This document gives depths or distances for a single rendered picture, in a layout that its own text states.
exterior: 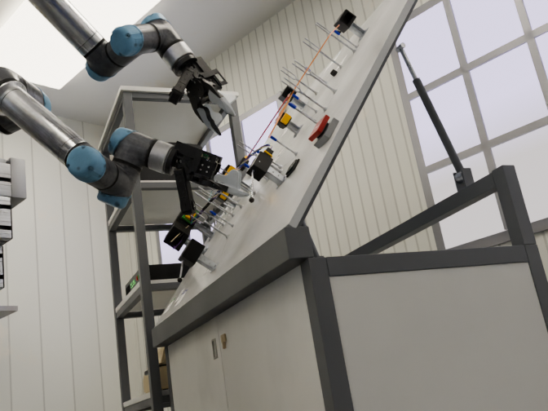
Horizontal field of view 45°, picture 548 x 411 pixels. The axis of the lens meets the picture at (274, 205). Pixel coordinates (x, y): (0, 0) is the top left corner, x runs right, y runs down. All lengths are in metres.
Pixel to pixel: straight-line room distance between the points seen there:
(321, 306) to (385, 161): 2.38
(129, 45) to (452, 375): 1.07
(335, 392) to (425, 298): 0.29
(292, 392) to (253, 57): 3.33
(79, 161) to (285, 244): 0.51
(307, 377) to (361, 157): 2.47
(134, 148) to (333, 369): 0.73
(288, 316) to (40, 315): 3.58
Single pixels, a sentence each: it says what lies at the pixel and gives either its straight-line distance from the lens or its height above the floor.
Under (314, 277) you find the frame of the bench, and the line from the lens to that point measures 1.27.
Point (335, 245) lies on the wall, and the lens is 3.73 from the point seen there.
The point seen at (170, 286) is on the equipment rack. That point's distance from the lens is 2.47.
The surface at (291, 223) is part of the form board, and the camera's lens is 1.29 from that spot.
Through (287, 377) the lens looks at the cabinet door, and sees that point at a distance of 1.42.
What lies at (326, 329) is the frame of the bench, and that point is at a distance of 1.26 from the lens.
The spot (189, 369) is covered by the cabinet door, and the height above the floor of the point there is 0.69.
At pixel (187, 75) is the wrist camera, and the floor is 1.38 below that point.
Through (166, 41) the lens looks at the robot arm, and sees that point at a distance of 1.78.
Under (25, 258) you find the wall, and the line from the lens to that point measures 4.88.
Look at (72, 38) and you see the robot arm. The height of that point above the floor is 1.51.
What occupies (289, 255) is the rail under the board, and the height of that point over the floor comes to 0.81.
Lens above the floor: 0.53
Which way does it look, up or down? 17 degrees up
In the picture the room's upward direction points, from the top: 9 degrees counter-clockwise
